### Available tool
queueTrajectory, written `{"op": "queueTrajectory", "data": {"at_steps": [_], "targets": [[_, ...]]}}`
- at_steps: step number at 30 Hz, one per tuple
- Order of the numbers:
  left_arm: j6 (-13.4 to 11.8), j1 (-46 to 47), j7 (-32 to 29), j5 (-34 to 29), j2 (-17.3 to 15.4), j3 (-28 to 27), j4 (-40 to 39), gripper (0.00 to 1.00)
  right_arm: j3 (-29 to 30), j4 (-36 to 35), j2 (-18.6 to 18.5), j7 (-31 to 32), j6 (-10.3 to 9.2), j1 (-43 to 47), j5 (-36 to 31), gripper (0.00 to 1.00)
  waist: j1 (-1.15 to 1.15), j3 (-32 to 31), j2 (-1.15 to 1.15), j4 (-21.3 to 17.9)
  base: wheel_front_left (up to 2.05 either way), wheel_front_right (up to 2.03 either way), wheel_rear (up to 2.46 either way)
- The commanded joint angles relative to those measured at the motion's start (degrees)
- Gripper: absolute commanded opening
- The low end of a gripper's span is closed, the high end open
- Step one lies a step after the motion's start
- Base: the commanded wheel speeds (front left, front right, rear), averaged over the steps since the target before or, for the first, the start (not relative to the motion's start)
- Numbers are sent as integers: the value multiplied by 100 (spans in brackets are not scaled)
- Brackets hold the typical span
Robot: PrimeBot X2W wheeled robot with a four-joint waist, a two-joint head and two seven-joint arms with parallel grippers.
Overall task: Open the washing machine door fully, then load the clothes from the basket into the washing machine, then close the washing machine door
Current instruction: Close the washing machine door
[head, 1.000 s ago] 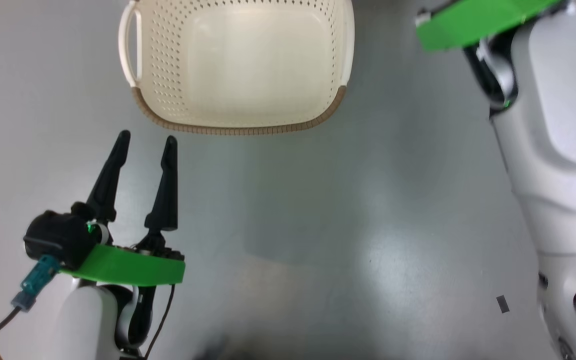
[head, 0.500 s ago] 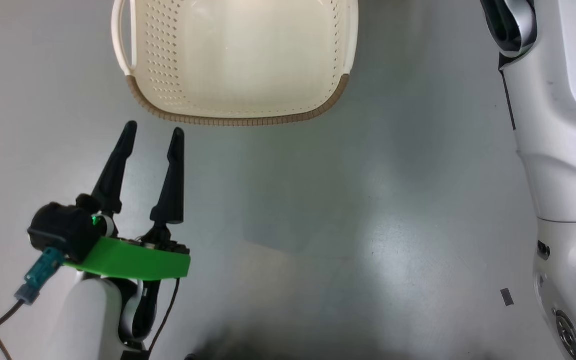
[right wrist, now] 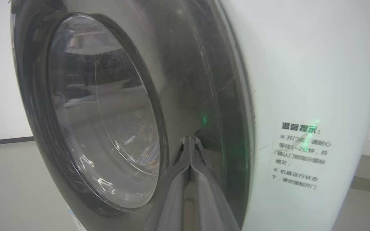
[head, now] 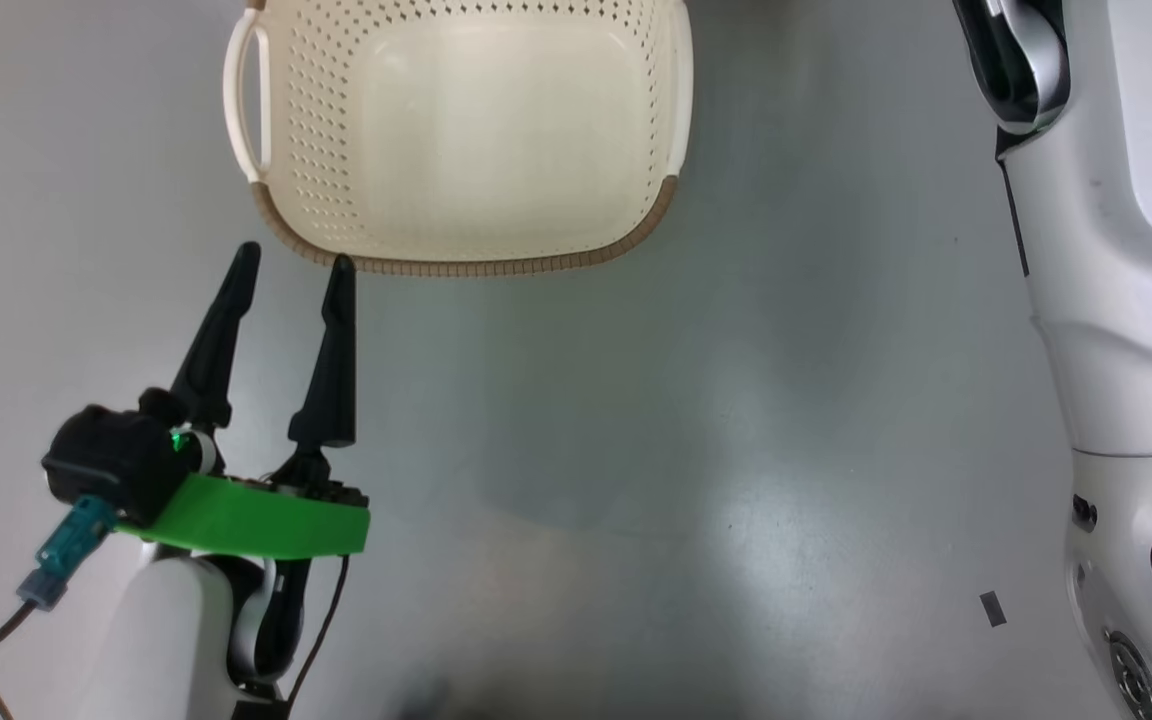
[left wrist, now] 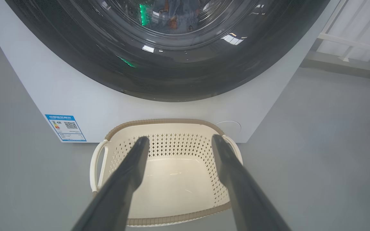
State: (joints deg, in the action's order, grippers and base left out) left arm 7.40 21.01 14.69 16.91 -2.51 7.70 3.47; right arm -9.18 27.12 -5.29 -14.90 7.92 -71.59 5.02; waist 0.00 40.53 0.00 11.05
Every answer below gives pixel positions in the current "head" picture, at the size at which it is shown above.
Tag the cream perforated laundry basket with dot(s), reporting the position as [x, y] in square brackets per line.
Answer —
[486, 130]

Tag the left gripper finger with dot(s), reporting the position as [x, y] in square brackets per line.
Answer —
[334, 380]
[216, 350]

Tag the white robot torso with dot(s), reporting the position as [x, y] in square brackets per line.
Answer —
[1136, 300]

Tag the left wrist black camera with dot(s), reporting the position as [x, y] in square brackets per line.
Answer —
[116, 460]

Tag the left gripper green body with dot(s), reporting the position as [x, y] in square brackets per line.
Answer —
[256, 520]

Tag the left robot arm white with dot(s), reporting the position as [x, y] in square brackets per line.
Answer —
[166, 640]

